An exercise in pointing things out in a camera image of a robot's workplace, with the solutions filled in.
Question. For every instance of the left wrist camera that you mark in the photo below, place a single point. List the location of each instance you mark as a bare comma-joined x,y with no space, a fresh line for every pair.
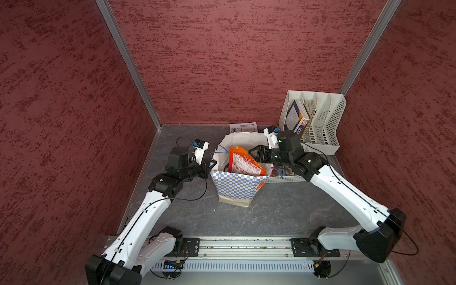
200,147

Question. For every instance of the blue white box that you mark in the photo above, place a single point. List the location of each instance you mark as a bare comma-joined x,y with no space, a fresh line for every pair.
297,118

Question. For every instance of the white plastic basket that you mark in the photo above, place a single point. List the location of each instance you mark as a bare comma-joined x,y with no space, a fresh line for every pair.
283,174

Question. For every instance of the aluminium mounting rail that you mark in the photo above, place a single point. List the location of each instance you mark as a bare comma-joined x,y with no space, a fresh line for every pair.
245,247

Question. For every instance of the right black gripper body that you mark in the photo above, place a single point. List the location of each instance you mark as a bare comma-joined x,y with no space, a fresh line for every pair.
270,155

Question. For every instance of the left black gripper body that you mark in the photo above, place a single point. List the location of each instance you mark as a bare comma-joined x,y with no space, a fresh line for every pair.
195,170

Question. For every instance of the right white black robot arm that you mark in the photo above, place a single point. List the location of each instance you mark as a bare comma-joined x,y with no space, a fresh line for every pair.
379,229

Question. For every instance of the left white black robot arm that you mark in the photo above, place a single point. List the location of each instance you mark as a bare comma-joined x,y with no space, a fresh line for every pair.
161,193

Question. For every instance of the white printed booklet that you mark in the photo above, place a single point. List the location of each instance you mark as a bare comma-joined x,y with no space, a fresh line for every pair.
250,127

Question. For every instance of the orange red condiment packet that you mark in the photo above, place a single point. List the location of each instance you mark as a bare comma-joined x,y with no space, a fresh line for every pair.
241,162

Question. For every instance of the blue checkered paper bag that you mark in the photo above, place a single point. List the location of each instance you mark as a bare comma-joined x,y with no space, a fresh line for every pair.
238,189

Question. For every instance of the white file organizer rack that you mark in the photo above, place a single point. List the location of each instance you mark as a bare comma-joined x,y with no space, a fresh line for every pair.
326,110

